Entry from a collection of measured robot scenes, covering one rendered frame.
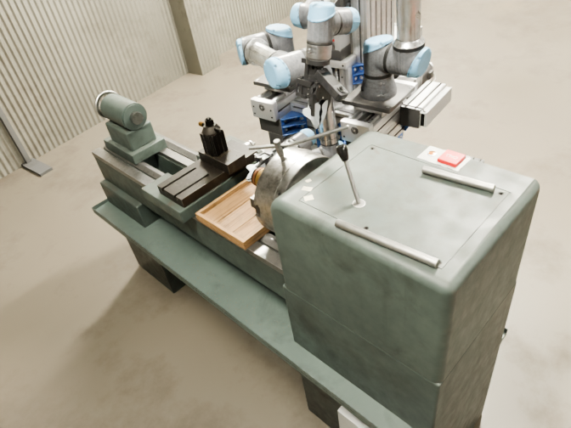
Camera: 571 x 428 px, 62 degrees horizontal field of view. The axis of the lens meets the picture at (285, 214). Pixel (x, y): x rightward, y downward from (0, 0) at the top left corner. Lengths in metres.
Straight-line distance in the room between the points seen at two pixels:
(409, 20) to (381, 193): 0.72
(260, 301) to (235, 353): 0.60
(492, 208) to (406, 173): 0.26
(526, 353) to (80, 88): 4.27
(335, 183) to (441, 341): 0.52
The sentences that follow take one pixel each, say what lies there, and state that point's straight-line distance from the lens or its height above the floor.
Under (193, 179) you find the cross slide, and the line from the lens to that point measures 2.06.
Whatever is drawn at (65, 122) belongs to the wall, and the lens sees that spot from 5.03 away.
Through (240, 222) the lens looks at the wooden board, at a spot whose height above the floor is 0.89.
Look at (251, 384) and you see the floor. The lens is 2.47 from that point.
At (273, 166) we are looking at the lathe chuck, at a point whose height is 1.22.
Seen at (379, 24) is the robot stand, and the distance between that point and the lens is 2.25.
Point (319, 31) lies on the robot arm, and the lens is 1.43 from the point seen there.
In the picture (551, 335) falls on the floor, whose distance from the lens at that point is 2.70.
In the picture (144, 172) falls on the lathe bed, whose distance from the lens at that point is 2.46.
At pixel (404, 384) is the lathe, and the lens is 1.53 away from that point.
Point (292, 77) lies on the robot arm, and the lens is 1.80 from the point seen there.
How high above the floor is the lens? 2.08
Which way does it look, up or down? 39 degrees down
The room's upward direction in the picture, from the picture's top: 10 degrees counter-clockwise
